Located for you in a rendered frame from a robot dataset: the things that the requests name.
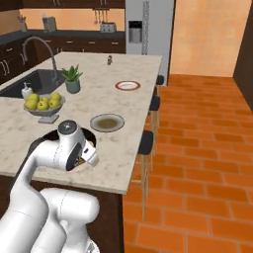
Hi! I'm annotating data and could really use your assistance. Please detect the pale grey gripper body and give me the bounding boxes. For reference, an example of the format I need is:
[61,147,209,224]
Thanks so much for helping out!
[85,145,101,168]

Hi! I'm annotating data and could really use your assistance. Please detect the brown bun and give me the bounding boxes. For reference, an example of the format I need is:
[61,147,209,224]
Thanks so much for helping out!
[75,157,88,167]

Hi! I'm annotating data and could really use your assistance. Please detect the dark round bowl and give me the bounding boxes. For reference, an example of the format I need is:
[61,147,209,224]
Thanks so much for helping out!
[42,127,99,172]

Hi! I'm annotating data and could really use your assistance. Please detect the grey plate with brown centre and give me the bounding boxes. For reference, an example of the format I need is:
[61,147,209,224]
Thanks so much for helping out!
[89,113,126,133]

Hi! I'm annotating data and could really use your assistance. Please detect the grey footed fruit bowl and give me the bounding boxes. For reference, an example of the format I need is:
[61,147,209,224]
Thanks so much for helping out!
[23,95,66,125]

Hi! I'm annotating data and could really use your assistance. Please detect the white plate with red rim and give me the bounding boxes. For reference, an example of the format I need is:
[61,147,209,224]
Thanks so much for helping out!
[115,80,142,92]

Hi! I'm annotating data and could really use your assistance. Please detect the black stool with wooden legs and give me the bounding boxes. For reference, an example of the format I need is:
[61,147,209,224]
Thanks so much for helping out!
[148,95,162,172]
[154,74,165,98]
[136,129,155,222]

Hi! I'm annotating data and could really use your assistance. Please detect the yellow-green apple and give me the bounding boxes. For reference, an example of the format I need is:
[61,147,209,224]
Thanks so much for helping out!
[25,99,39,112]
[47,99,61,110]
[48,92,63,104]
[27,93,41,104]
[37,100,50,112]

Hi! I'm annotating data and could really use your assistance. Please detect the dark brown island cabinet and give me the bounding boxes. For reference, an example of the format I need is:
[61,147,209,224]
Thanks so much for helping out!
[0,173,126,253]

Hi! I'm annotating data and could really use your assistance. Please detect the green plant in grey pot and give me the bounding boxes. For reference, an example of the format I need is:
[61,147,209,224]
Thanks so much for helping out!
[60,63,84,95]

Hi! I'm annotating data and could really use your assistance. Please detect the white soap dispenser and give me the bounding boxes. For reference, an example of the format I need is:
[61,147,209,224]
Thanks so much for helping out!
[21,81,35,102]

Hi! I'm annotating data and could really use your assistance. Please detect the dark sink basin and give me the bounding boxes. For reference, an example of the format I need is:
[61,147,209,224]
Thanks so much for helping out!
[0,68,67,99]

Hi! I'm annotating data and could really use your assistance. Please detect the curved steel tap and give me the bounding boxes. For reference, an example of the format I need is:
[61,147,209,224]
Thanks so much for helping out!
[22,36,60,84]

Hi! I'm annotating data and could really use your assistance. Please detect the dark brown base cupboards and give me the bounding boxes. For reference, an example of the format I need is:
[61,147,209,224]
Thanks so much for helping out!
[0,30,127,86]

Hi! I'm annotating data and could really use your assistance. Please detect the silver toaster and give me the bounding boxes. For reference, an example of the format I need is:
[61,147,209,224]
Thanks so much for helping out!
[99,21,118,34]

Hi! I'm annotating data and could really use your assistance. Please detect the grey fridge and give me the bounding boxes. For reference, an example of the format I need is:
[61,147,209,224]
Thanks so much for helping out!
[125,0,176,77]

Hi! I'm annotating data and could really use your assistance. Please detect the grey knife block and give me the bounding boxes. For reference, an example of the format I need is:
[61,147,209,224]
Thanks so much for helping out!
[42,14,58,34]

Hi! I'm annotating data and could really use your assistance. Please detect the pot with tools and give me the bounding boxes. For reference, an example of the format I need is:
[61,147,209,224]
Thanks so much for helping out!
[17,14,30,34]

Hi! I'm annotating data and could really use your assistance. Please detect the dark brown tall cupboard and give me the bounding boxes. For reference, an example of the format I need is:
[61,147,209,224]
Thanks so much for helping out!
[232,0,253,114]

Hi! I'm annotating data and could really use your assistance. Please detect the hanging kitchen tools on rail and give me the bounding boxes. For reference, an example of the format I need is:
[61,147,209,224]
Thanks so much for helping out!
[92,7,111,25]

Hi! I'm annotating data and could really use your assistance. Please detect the dark brown wall cupboards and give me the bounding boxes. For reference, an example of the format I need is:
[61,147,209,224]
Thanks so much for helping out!
[0,0,127,13]

